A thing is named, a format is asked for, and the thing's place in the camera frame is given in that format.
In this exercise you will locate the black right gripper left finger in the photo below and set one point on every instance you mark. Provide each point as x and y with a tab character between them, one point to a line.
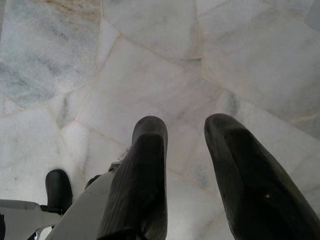
136	180

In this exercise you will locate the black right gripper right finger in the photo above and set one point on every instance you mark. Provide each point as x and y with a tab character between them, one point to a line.
252	185

